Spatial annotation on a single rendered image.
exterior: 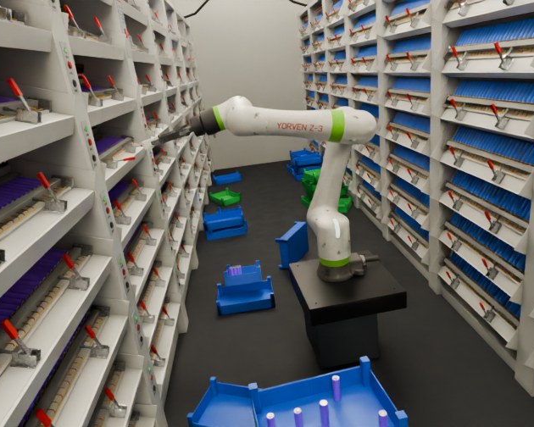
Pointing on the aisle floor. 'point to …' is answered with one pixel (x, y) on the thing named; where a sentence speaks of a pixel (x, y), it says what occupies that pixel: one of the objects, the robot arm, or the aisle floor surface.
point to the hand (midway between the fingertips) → (152, 142)
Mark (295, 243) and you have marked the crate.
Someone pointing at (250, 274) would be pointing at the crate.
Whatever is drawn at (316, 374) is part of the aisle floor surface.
